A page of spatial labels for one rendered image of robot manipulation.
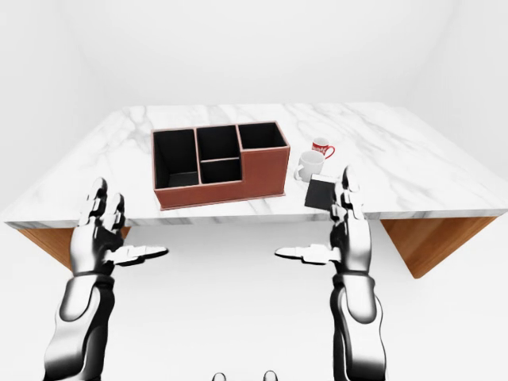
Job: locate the small dark rounded shape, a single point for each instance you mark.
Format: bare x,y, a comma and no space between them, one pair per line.
270,375
218,376

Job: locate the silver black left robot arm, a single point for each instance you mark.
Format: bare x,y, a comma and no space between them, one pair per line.
77,329

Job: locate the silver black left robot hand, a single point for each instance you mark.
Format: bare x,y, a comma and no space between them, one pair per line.
89,246

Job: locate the black book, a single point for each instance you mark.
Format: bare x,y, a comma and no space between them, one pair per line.
319,192

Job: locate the red and white mug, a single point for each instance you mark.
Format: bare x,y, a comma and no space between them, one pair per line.
322,147

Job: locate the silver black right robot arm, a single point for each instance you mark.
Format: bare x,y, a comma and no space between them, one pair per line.
357,329

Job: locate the red-brown desk caddy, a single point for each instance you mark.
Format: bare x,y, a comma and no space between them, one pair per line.
222,164

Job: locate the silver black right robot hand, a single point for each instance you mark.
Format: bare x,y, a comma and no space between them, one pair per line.
353,250

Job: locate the wooden table leg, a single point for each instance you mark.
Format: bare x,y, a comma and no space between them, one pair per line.
430,242
45,244

